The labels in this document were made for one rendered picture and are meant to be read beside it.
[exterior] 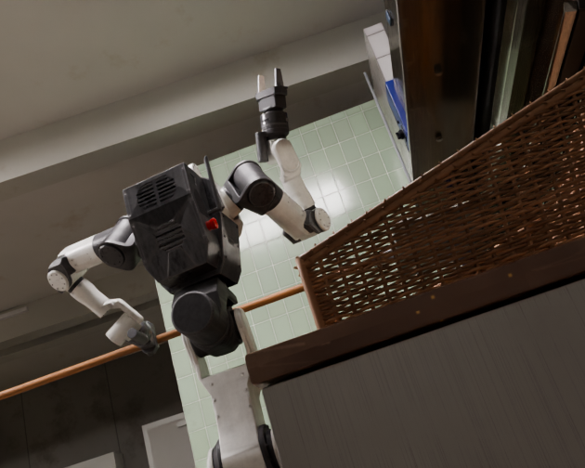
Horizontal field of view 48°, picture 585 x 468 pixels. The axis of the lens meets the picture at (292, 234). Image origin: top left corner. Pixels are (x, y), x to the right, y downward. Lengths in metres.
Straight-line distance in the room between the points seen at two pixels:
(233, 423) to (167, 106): 2.82
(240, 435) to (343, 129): 2.63
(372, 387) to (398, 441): 0.05
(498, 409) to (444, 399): 0.04
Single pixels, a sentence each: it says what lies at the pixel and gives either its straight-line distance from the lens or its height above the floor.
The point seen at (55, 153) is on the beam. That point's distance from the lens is 4.38.
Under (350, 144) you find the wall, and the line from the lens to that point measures 3.98.
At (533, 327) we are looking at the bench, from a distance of 0.60.
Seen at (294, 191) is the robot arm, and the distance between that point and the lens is 2.10.
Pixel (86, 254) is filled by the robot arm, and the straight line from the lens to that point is 2.13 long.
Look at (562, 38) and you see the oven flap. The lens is 1.05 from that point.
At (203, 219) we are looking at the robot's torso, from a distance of 1.79.
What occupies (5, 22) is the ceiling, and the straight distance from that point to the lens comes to 3.85.
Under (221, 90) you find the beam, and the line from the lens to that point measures 4.21.
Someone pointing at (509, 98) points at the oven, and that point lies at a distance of 1.52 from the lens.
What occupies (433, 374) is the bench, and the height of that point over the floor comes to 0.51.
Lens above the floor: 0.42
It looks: 23 degrees up
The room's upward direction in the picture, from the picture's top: 18 degrees counter-clockwise
